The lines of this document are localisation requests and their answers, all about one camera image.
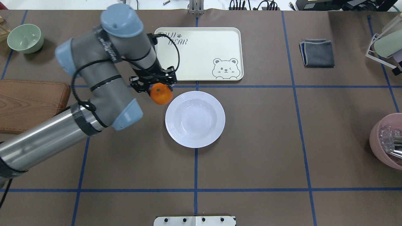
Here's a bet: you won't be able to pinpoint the white round plate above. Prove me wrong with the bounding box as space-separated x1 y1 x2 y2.
165 91 226 148

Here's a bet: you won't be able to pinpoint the folded grey cloth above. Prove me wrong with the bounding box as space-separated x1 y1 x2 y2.
300 39 335 68

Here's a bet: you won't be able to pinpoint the brown wooden tray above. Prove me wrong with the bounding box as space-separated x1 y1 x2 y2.
0 79 71 134

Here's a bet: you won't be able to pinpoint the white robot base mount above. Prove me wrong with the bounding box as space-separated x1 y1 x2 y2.
153 216 237 226

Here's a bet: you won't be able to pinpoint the wooden cup rack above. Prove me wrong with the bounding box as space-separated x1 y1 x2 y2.
0 16 11 42

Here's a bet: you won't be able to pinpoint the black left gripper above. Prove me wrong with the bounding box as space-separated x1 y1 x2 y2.
129 66 177 94

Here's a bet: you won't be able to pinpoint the cream bear tray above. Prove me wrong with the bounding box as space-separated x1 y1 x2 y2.
155 27 244 81

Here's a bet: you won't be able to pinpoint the pink bowl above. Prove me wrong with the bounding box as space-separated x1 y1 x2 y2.
369 113 402 170

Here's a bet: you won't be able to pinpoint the light green bowl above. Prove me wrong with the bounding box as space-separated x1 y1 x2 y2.
7 24 44 54

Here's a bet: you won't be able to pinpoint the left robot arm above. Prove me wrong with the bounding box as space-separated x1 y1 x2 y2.
0 4 178 186

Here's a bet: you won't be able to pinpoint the orange fruit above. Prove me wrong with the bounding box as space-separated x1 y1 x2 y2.
149 83 173 105

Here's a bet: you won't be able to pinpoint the white wire cup rack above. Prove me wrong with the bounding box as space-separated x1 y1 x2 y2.
366 13 402 76

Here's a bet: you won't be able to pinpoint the clear ice cubes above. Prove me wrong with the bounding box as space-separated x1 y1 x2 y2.
379 125 402 150

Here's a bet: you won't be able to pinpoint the metal scoop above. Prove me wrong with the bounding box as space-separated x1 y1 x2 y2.
383 136 402 158

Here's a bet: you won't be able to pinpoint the aluminium frame post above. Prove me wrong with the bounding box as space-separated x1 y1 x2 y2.
187 0 205 15

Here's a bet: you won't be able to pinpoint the black power strip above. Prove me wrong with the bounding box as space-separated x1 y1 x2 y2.
226 0 280 11

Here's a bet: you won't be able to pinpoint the green cup on rack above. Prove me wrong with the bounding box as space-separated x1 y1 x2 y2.
374 30 402 57

